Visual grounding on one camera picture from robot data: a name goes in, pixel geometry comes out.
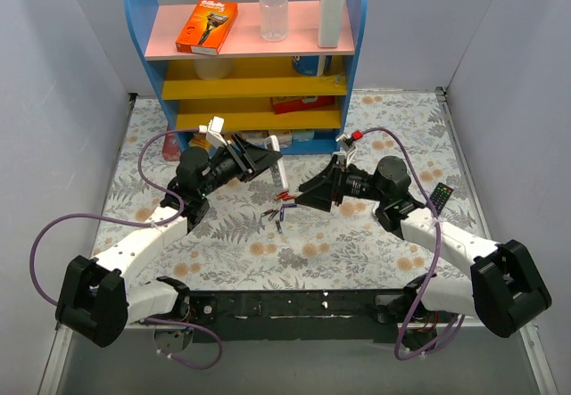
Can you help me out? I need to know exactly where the white remote control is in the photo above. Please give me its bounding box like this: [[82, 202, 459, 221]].
[[264, 135, 289, 192]]

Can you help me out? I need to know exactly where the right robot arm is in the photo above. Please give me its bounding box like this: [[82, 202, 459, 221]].
[[295, 153, 552, 338]]

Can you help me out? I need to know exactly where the blue wooden shelf unit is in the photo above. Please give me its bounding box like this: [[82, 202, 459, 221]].
[[123, 0, 368, 154]]

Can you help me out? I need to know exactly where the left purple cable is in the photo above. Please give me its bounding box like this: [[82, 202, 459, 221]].
[[29, 128, 224, 371]]

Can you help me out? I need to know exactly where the black TV remote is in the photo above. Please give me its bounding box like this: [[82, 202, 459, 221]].
[[429, 182, 454, 215]]

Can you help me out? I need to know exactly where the clear plastic water bottle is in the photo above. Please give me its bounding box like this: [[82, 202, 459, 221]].
[[259, 0, 288, 42]]

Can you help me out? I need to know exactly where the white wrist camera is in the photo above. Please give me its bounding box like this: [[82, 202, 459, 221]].
[[335, 130, 363, 166], [198, 116, 229, 148]]

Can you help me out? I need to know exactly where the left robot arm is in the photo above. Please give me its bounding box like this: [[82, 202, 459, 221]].
[[55, 136, 285, 347]]

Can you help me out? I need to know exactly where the red flat box on shelf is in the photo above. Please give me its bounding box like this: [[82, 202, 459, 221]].
[[269, 95, 335, 115]]

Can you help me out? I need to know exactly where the light blue tissue pack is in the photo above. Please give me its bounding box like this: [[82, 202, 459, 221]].
[[292, 129, 315, 143]]

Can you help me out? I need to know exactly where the orange Gillette razor box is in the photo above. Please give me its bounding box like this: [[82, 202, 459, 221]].
[[175, 0, 238, 56]]

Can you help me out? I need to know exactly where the purple cable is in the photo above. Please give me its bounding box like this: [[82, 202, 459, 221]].
[[359, 127, 465, 361], [29, 128, 224, 371]]

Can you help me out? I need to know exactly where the white tall bottle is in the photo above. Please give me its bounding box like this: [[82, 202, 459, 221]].
[[318, 0, 344, 48]]

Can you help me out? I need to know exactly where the white cup on shelf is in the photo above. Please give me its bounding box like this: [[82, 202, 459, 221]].
[[193, 58, 234, 81]]

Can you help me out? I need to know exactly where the red AAA battery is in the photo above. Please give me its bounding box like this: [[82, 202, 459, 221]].
[[275, 191, 289, 200]]

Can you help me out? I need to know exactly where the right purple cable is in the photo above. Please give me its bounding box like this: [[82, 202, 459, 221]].
[[359, 127, 465, 361]]

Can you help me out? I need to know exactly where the black base bar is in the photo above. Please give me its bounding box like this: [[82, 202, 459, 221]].
[[137, 288, 441, 346]]

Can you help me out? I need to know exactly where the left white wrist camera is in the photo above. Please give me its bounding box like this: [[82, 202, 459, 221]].
[[198, 116, 229, 148]]

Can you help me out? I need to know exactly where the blue white round container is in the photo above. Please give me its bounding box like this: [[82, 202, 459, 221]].
[[291, 55, 332, 77]]

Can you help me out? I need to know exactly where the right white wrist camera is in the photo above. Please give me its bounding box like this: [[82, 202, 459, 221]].
[[335, 130, 363, 166]]

